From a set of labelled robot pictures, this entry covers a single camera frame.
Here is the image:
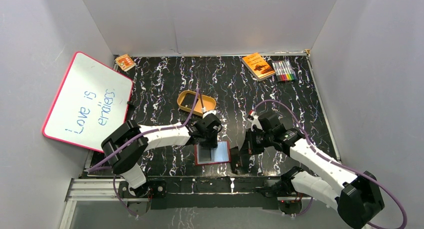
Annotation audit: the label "coloured marker pen pack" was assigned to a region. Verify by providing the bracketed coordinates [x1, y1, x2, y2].
[271, 59, 297, 82]

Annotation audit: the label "tan oval tray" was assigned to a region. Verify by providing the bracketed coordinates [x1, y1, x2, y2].
[177, 90, 217, 117]

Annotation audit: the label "small orange card box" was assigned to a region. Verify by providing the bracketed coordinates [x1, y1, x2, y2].
[115, 54, 136, 72]

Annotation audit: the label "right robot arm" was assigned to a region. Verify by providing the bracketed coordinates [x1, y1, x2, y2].
[237, 111, 385, 229]

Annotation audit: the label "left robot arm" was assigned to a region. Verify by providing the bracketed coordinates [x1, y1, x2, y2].
[101, 112, 222, 197]

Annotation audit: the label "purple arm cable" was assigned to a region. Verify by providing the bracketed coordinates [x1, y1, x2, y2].
[86, 87, 208, 218]
[251, 99, 408, 229]

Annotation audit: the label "orange book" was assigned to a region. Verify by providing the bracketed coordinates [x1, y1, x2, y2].
[241, 52, 276, 81]

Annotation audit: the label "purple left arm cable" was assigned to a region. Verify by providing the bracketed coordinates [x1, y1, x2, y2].
[86, 87, 208, 218]

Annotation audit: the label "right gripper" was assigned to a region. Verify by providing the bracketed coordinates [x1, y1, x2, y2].
[238, 128, 274, 156]

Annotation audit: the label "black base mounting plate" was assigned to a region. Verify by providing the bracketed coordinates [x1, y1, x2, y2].
[117, 176, 311, 214]

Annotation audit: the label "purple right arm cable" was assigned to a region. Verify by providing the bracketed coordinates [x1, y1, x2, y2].
[251, 99, 408, 229]

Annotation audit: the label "pink framed whiteboard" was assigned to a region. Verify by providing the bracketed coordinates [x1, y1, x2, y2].
[42, 51, 134, 152]

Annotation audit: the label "red card holder wallet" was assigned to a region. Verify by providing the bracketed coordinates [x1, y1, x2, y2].
[194, 140, 231, 166]

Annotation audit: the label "black cards stack in tray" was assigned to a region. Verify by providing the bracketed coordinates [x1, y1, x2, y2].
[180, 93, 198, 109]

